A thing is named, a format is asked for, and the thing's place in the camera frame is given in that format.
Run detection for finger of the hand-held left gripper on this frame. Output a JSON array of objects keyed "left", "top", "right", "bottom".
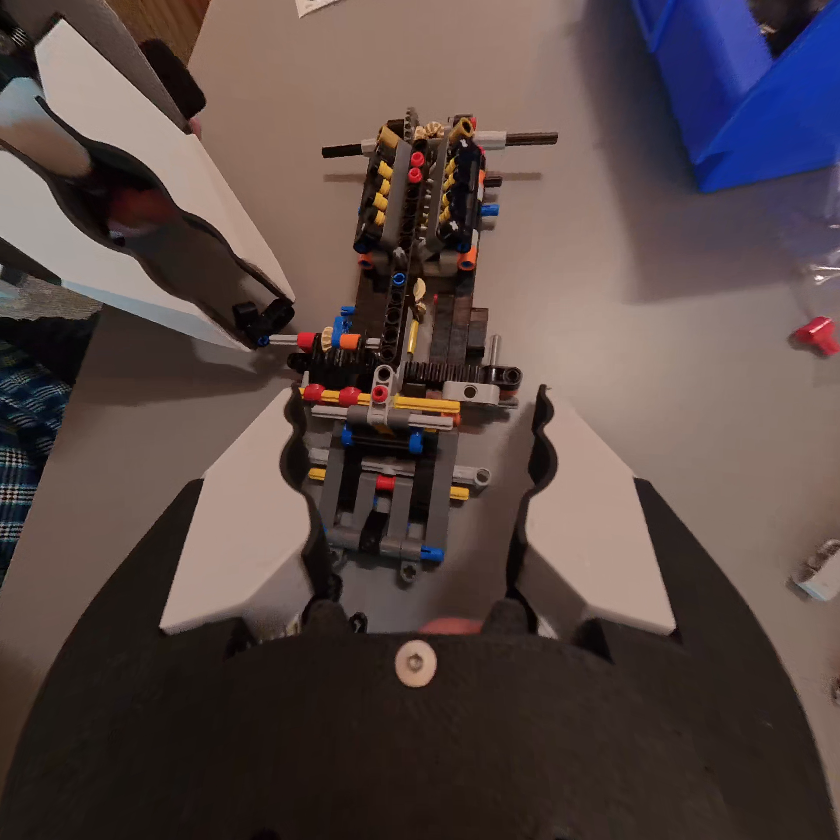
[
  {"left": 33, "top": 0, "right": 297, "bottom": 311},
  {"left": 0, "top": 75, "right": 261, "bottom": 353}
]

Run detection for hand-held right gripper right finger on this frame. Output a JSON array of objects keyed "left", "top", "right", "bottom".
[{"left": 507, "top": 385, "right": 677, "bottom": 637}]

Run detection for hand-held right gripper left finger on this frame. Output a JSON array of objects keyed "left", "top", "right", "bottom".
[{"left": 159, "top": 387, "right": 343, "bottom": 643}]

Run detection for black lego connector piece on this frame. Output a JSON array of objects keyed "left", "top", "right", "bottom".
[{"left": 233, "top": 298, "right": 296, "bottom": 333}]

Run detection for lego vehicle chassis assembly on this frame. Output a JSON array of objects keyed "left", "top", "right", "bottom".
[{"left": 287, "top": 107, "right": 560, "bottom": 584}]

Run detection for light grey lego beam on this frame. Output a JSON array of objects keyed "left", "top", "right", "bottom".
[{"left": 791, "top": 538, "right": 840, "bottom": 602}]

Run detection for red lego bush piece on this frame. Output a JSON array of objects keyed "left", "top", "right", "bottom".
[{"left": 791, "top": 316, "right": 840, "bottom": 357}]

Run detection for plaid shirt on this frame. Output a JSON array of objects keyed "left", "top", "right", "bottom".
[{"left": 0, "top": 315, "right": 99, "bottom": 581}]

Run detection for clear plastic bag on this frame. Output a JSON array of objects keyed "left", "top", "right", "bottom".
[{"left": 794, "top": 217, "right": 840, "bottom": 312}]

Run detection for blue plastic storage bin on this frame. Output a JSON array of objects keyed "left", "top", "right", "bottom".
[{"left": 632, "top": 0, "right": 840, "bottom": 194}]

